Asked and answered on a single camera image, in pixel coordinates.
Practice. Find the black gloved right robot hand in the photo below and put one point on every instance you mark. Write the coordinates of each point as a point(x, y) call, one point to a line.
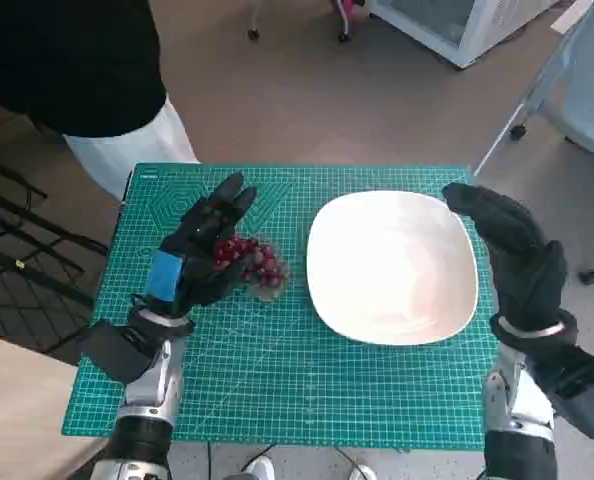
point(522, 250)

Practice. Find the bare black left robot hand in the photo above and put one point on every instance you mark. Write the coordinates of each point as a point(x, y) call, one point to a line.
point(197, 235)

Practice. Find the red toy grape bunch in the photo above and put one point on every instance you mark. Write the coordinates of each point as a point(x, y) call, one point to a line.
point(264, 265)

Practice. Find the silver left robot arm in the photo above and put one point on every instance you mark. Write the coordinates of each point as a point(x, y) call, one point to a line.
point(152, 390)

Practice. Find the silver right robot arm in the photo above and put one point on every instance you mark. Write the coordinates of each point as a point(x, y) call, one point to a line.
point(517, 450)

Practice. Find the white square plate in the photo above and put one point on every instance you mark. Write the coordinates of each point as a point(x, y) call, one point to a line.
point(392, 270)

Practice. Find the green cutting mat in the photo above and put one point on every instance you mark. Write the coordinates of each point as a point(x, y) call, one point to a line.
point(277, 360)

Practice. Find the grey mesh chair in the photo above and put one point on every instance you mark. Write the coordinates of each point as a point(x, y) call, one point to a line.
point(592, 100)

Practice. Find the person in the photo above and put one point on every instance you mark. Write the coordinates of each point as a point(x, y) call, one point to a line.
point(77, 60)

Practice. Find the white cabinet with glass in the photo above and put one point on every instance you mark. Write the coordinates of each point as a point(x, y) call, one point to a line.
point(482, 30)

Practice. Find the beige flat board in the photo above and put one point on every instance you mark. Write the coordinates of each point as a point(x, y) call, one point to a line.
point(574, 17)

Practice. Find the white shoe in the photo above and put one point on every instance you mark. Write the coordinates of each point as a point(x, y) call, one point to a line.
point(363, 473)
point(261, 469)

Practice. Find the light wooden desk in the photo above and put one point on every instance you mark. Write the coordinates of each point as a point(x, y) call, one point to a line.
point(17, 410)

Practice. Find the pink office chair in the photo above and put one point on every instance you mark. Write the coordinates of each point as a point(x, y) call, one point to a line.
point(347, 10)

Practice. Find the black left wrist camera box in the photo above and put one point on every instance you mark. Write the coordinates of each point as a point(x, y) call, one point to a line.
point(112, 350)

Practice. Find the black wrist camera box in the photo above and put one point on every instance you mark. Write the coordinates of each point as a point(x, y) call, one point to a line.
point(112, 350)
point(582, 395)

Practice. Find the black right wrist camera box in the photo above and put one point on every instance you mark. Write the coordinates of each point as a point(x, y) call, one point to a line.
point(582, 395)

